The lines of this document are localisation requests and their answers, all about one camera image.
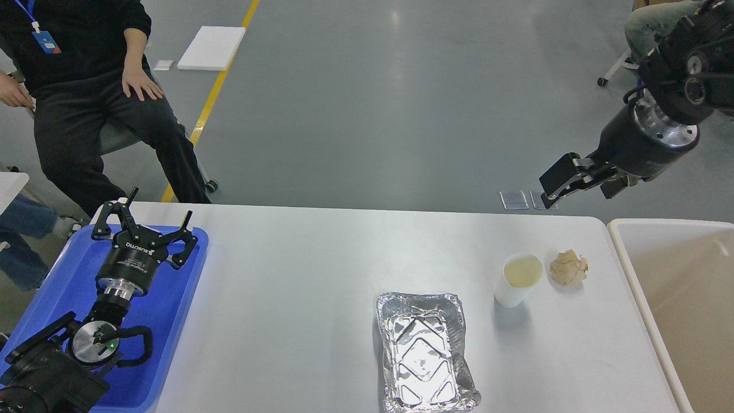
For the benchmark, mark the white rolling chair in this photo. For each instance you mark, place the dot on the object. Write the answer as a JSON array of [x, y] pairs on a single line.
[[603, 80]]

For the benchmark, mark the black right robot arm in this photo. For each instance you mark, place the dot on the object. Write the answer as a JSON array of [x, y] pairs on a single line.
[[682, 81]]

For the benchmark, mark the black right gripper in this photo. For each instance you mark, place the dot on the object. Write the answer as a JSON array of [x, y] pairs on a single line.
[[637, 145]]

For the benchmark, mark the right floor glass tile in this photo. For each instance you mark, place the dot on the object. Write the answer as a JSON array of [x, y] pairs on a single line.
[[541, 201]]

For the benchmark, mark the aluminium foil tray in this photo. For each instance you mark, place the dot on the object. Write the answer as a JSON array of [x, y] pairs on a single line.
[[423, 340]]

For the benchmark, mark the seated person in jeans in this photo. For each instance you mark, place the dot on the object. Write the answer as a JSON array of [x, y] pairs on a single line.
[[651, 21]]

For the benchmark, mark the beige plastic bin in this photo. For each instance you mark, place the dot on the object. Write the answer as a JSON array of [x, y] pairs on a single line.
[[681, 275]]

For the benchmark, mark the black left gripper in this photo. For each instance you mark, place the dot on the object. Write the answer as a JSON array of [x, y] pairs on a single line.
[[133, 260]]

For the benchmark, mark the person in blue jeans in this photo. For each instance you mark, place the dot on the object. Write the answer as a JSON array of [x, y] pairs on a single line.
[[23, 218]]

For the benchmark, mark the floor glass tile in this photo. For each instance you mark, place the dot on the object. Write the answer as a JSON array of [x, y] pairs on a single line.
[[514, 199], [541, 201]]

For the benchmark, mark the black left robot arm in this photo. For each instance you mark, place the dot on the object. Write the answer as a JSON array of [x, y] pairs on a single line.
[[62, 367]]

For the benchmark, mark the small white floor card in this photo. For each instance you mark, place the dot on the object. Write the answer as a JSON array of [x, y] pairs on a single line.
[[163, 65]]

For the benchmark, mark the person in black clothes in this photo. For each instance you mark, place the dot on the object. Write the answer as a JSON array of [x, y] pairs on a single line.
[[84, 63]]

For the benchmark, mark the blue plastic tray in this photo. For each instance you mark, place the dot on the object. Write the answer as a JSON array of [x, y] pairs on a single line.
[[71, 287]]

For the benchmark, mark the left floor glass tile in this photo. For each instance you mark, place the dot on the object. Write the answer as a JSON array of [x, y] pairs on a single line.
[[514, 199]]

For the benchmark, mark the grey office chair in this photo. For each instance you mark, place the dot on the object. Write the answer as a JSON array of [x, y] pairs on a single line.
[[114, 137]]

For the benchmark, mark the crumpled brown paper ball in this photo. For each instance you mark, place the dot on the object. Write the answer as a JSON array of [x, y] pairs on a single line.
[[569, 269]]

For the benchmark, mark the white paper cup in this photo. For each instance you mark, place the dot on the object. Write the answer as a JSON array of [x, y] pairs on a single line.
[[520, 273]]

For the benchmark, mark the white side table corner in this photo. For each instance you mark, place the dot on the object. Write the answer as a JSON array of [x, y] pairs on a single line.
[[11, 185]]

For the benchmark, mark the white foam board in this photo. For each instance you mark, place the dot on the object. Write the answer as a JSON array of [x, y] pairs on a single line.
[[212, 48]]

